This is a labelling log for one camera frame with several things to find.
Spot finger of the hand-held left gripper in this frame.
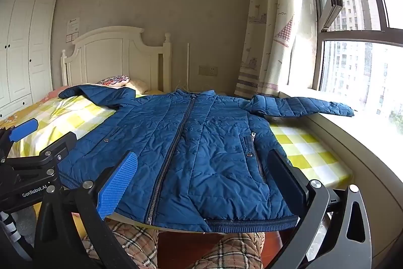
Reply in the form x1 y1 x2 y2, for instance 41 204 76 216
38 132 78 163
0 118 39 160

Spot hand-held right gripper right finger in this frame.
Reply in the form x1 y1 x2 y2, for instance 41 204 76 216
266 148 374 269

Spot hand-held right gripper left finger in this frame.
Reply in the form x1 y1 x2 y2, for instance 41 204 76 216
34 151 139 269

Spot blue quilted jacket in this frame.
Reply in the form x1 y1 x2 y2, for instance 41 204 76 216
58 84 356 233

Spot yellow checked bed sheet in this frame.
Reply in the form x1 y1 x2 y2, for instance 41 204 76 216
0 92 353 194

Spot white wardrobe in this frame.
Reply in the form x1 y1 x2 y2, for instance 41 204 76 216
0 0 60 119

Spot colourful patterned pillow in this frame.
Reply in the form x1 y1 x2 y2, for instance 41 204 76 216
96 75 131 88

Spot beige window sill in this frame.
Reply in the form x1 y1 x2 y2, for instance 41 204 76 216
279 89 403 269

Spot person's plaid pants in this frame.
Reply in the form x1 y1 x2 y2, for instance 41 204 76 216
80 219 266 269

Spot beige pillow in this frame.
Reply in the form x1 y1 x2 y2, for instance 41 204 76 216
126 79 149 95

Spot white bed headboard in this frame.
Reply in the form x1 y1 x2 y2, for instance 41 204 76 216
61 26 173 95

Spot dark framed window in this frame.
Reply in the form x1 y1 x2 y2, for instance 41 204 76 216
301 0 403 128

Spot thin white pole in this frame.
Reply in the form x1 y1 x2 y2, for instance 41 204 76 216
186 42 191 90

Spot sailboat print curtain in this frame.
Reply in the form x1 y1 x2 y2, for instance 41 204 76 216
234 0 318 98

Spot paper wall notice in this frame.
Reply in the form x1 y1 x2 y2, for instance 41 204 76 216
66 17 81 43

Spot wall outlet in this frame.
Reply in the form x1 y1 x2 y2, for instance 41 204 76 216
198 65 218 77

